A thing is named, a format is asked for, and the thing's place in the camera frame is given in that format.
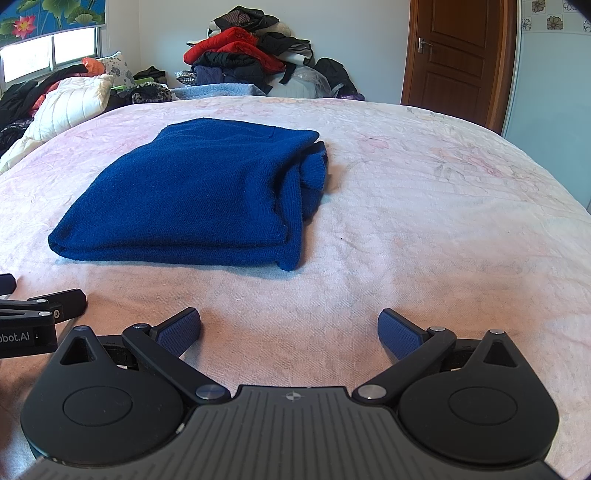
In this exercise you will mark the orange garment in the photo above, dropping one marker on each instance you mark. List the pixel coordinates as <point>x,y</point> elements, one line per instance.
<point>92,66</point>

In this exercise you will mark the red jacket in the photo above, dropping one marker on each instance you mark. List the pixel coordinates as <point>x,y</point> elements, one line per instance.
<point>221,44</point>

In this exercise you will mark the pale pink bed sheet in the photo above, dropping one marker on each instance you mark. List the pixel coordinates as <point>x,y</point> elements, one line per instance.
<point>415,207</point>

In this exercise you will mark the white quilted jacket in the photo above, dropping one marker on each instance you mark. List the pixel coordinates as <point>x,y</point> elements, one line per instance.
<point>64,104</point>

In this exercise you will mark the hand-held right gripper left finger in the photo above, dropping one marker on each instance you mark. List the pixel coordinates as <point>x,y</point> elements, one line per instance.
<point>178,332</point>

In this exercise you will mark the blue knit sweater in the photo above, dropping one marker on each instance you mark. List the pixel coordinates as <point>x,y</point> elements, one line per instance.
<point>184,194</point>

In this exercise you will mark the brown wooden door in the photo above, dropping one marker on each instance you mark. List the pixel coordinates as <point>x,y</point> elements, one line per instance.
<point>457,60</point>

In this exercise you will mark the floral pillow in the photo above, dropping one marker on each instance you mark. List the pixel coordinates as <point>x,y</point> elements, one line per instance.
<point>115,69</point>

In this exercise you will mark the heap of black clothes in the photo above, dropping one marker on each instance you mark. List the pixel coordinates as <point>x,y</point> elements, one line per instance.
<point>27,92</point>

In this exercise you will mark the lotus print window blind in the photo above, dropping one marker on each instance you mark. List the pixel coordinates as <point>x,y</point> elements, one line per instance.
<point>51,14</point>

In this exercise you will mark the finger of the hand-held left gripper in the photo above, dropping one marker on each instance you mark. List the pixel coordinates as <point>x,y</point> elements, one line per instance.
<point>69,302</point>
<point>7,284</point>

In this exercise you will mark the window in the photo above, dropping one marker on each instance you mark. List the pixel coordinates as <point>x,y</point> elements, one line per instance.
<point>46,53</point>

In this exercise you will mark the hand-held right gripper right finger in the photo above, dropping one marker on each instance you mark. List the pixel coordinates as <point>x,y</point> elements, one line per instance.
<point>399,332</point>

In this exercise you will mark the pile of mixed clothes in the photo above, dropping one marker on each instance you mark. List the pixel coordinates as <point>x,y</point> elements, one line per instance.
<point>240,62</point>

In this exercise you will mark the light blue towel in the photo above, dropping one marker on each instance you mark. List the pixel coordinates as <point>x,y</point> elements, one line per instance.
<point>217,91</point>

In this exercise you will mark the clear plastic bag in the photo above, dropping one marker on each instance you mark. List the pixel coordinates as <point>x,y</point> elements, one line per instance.
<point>300,83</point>

